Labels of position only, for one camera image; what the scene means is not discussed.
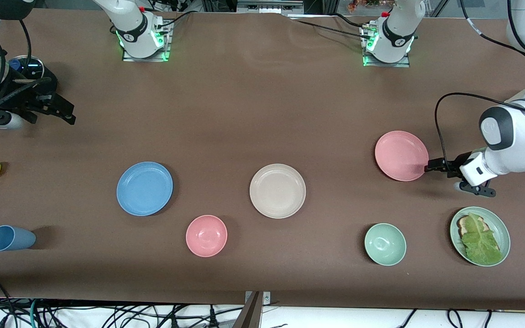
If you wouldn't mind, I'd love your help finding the black base cable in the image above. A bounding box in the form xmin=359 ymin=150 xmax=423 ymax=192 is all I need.
xmin=331 ymin=12 xmax=373 ymax=30
xmin=288 ymin=17 xmax=370 ymax=40
xmin=155 ymin=9 xmax=204 ymax=30

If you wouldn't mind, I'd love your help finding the green bowl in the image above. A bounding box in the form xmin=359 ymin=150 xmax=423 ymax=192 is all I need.
xmin=364 ymin=223 xmax=407 ymax=267

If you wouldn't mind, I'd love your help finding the toasted bread slice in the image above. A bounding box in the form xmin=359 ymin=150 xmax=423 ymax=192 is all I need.
xmin=457 ymin=216 xmax=486 ymax=237

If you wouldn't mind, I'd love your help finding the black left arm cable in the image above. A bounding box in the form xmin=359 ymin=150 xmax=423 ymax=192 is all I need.
xmin=434 ymin=0 xmax=525 ymax=167

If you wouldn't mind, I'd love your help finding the small metal bracket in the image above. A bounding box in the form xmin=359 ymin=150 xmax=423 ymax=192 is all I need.
xmin=244 ymin=291 xmax=272 ymax=305

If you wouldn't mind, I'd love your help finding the beige plate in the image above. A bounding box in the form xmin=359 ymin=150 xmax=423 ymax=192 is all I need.
xmin=249 ymin=164 xmax=306 ymax=219

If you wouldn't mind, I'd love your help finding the glass lid with blue knob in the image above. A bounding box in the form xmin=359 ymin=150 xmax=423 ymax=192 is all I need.
xmin=8 ymin=55 xmax=45 ymax=79

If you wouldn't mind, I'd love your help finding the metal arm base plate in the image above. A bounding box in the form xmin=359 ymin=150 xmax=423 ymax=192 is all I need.
xmin=361 ymin=25 xmax=412 ymax=68
xmin=122 ymin=20 xmax=172 ymax=62

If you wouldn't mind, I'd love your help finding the pink plate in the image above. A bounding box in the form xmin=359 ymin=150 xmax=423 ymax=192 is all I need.
xmin=375 ymin=131 xmax=429 ymax=182

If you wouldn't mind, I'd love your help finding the green plate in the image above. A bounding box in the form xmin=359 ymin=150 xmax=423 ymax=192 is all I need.
xmin=449 ymin=206 xmax=511 ymax=267

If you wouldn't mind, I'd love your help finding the blue cup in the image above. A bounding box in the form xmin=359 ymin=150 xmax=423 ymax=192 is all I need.
xmin=0 ymin=225 xmax=36 ymax=252

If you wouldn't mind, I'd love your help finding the pink bowl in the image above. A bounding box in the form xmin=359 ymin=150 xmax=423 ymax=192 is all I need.
xmin=185 ymin=215 xmax=228 ymax=258

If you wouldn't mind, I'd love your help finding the blue plate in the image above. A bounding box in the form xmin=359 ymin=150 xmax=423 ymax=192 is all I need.
xmin=117 ymin=162 xmax=173 ymax=216

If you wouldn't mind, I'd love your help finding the brown camera stand bar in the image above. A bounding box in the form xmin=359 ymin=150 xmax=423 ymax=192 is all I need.
xmin=237 ymin=292 xmax=263 ymax=328

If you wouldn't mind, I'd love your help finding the green lettuce leaf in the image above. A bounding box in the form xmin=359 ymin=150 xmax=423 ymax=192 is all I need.
xmin=461 ymin=213 xmax=504 ymax=266

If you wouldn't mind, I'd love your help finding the aluminium frame profile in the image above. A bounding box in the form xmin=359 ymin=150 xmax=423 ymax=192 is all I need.
xmin=237 ymin=0 xmax=304 ymax=15

